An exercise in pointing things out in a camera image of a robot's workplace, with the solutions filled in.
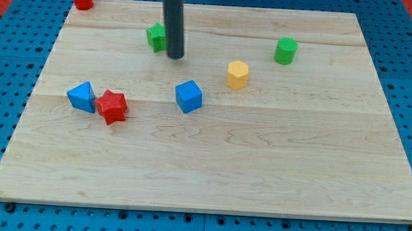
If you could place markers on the blue triangle block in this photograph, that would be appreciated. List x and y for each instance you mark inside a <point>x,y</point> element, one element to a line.
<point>82,97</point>

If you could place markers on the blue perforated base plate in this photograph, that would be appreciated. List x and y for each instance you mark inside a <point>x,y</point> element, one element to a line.
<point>28,30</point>

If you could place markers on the yellow hexagon block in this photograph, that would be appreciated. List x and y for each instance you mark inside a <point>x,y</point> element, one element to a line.
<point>237,75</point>

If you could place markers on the red star block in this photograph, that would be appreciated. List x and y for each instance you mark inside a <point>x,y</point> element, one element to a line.
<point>111,106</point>

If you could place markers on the green cylinder block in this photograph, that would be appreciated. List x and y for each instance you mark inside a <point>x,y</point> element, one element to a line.
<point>285,50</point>

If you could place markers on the blue cube block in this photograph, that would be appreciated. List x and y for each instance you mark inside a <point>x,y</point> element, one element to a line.
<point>188,96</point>

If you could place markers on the green star block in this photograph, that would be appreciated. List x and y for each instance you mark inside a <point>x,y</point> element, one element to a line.
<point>156,37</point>

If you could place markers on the light wooden board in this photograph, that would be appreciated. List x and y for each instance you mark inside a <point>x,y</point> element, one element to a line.
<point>313,139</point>

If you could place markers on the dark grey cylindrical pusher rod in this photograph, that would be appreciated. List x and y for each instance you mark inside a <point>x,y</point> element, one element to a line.
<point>174,27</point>

